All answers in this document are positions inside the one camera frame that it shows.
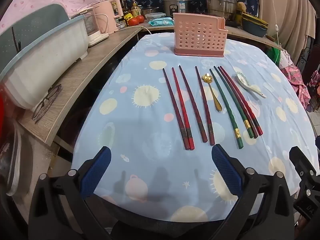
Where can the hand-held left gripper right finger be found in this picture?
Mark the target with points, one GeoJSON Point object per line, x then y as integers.
{"type": "Point", "coordinates": [225, 170]}

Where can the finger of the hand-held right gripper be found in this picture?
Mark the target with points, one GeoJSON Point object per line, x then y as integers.
{"type": "Point", "coordinates": [301, 158]}

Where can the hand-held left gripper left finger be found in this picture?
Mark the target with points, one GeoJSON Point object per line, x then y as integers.
{"type": "Point", "coordinates": [96, 172]}

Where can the green chopstick gold band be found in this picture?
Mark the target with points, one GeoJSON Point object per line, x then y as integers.
{"type": "Point", "coordinates": [224, 105]}
{"type": "Point", "coordinates": [246, 124]}

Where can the dark maroon chopstick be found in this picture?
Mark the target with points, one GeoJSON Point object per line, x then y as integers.
{"type": "Point", "coordinates": [238, 105]}

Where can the red chopstick black band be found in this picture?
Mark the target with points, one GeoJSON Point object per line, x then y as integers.
{"type": "Point", "coordinates": [244, 105]}

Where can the dark red banded chopstick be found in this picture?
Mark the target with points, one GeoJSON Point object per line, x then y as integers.
{"type": "Point", "coordinates": [204, 105]}
{"type": "Point", "coordinates": [192, 105]}

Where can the dark purple chopstick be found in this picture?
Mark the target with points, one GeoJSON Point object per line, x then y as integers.
{"type": "Point", "coordinates": [175, 110]}

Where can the bright red chopstick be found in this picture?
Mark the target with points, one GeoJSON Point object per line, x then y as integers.
{"type": "Point", "coordinates": [181, 105]}

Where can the white ceramic soup spoon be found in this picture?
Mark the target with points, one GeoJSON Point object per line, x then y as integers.
{"type": "Point", "coordinates": [242, 78]}

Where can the gold flower spoon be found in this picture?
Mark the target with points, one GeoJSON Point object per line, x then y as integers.
{"type": "Point", "coordinates": [207, 78]}

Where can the pink perforated utensil holder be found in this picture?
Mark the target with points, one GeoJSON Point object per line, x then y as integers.
{"type": "Point", "coordinates": [195, 35]}

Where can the light blue printed tablecloth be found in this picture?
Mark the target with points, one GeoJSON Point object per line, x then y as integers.
{"type": "Point", "coordinates": [140, 135]}

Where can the pink patterned cloth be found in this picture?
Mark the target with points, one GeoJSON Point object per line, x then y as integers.
{"type": "Point", "coordinates": [297, 80]}

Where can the black eyeglasses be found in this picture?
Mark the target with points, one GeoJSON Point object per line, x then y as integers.
{"type": "Point", "coordinates": [46, 102]}

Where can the black metal chair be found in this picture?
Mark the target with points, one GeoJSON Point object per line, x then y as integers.
{"type": "Point", "coordinates": [311, 62]}

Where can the green plastic bag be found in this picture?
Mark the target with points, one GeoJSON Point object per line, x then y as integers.
{"type": "Point", "coordinates": [276, 56]}

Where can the white dish bin teal lid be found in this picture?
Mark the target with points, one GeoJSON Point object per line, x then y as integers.
{"type": "Point", "coordinates": [42, 62]}

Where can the clear jug white base appliance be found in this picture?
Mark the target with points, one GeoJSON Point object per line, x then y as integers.
{"type": "Point", "coordinates": [93, 27]}

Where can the beige curtain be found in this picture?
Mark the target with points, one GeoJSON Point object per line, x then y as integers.
{"type": "Point", "coordinates": [287, 10]}

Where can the red tomato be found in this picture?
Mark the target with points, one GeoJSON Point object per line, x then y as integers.
{"type": "Point", "coordinates": [140, 19]}
{"type": "Point", "coordinates": [133, 21]}

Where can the yellow snack packet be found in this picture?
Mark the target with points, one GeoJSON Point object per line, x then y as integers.
{"type": "Point", "coordinates": [128, 17]}

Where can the pink electric kettle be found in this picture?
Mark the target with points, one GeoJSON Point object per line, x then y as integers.
{"type": "Point", "coordinates": [110, 12]}

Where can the blue wet wipes pack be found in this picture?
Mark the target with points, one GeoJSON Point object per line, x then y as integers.
{"type": "Point", "coordinates": [161, 22]}

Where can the brown loofah scrubber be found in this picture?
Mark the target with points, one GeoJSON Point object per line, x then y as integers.
{"type": "Point", "coordinates": [241, 7]}

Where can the clear food container blue lid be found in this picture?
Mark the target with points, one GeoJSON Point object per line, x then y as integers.
{"type": "Point", "coordinates": [155, 17]}

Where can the yellow dish soap bottle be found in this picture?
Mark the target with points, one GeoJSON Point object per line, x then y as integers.
{"type": "Point", "coordinates": [135, 10]}

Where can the large steel steamer pot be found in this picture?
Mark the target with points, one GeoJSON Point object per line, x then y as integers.
{"type": "Point", "coordinates": [221, 2]}

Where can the small steel pot with lid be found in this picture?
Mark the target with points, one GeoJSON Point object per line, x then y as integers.
{"type": "Point", "coordinates": [150, 10]}

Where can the steel rice cooker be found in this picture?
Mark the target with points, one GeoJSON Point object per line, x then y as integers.
{"type": "Point", "coordinates": [176, 5]}

